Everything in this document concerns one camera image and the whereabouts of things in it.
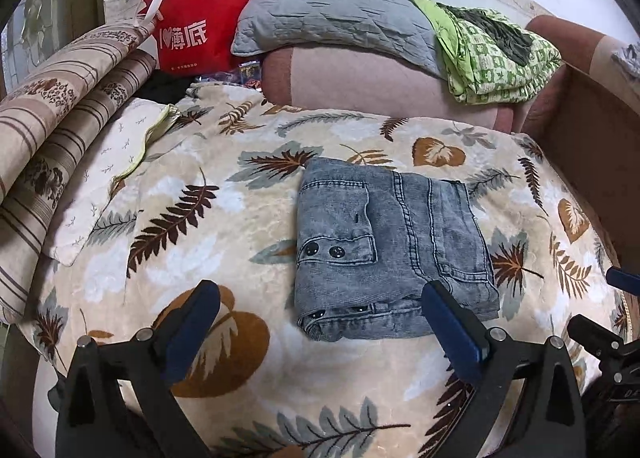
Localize grey denim pants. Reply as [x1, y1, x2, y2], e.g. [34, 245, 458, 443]
[294, 158, 499, 342]

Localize dark striped rolled bedding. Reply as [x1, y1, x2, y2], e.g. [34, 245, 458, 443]
[1, 50, 155, 325]

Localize green patterned folded cloth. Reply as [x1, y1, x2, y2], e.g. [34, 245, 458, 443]
[412, 0, 562, 105]

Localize white green-trimmed pillow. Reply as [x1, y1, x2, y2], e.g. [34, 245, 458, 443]
[43, 98, 179, 266]

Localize pink bolster cushion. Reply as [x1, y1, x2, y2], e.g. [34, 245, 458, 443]
[262, 15, 639, 137]

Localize red paper shopping bag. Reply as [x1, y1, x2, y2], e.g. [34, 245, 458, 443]
[136, 0, 248, 77]

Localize wooden door with glass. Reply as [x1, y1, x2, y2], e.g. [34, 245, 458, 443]
[1, 0, 104, 94]

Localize grey quilted pillow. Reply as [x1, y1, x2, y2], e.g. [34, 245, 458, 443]
[231, 0, 446, 79]

